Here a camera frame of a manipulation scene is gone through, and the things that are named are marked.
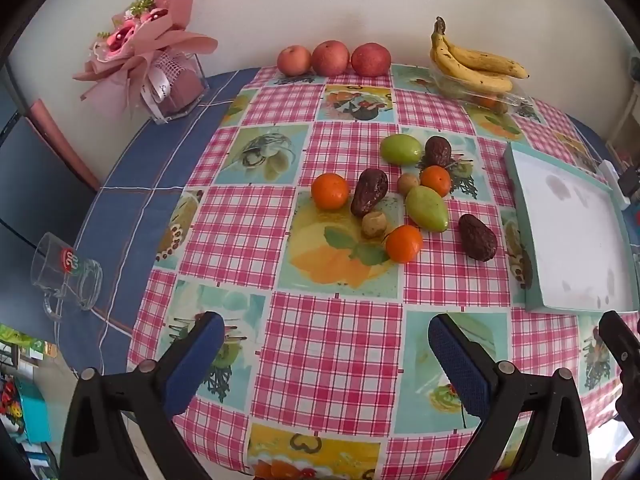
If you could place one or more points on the pink checkered picture tablecloth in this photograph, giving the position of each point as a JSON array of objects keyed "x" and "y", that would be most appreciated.
[{"x": 325, "y": 350}]

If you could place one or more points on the bunch of yellow bananas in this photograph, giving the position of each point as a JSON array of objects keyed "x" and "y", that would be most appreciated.
[{"x": 490, "y": 62}]

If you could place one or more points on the pink bow gift vase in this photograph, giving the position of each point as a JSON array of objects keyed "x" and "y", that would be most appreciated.
[{"x": 135, "y": 45}]

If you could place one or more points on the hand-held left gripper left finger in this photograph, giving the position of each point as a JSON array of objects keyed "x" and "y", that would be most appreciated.
[{"x": 200, "y": 355}]

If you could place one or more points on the small pale red apple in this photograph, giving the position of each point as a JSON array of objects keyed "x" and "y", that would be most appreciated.
[{"x": 294, "y": 60}]

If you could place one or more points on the clear glass mug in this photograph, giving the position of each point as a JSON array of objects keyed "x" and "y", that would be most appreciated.
[{"x": 65, "y": 275}]

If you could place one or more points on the clear plastic fruit container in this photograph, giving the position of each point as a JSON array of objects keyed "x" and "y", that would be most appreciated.
[{"x": 505, "y": 97}]

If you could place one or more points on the white power strip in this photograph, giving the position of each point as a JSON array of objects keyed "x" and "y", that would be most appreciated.
[{"x": 611, "y": 175}]

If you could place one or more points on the clear square glass vase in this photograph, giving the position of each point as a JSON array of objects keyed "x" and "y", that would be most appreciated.
[{"x": 175, "y": 85}]

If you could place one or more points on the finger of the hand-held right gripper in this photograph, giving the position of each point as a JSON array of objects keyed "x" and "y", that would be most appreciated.
[{"x": 622, "y": 342}]

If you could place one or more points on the green oval fruit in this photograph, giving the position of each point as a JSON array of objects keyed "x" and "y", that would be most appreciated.
[
  {"x": 426, "y": 208},
  {"x": 401, "y": 149}
]

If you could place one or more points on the brown kiwi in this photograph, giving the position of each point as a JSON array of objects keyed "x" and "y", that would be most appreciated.
[{"x": 408, "y": 183}]

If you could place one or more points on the dark wrinkled passion fruit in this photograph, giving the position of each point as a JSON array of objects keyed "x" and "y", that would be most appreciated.
[{"x": 438, "y": 151}]

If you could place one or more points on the dark brown wrinkled avocado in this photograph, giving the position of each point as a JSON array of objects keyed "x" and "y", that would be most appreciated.
[
  {"x": 477, "y": 237},
  {"x": 369, "y": 191}
]

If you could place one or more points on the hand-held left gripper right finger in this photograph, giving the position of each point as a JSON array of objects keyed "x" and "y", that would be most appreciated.
[{"x": 457, "y": 360}]

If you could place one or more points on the orange mandarin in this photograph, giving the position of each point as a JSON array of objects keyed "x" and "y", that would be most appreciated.
[
  {"x": 436, "y": 180},
  {"x": 404, "y": 243},
  {"x": 330, "y": 191},
  {"x": 489, "y": 102}
]

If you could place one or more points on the spotted yellow banana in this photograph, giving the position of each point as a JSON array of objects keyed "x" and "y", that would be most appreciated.
[{"x": 475, "y": 80}]

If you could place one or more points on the teal rimmed white tray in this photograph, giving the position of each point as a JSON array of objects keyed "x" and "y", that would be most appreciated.
[{"x": 570, "y": 225}]

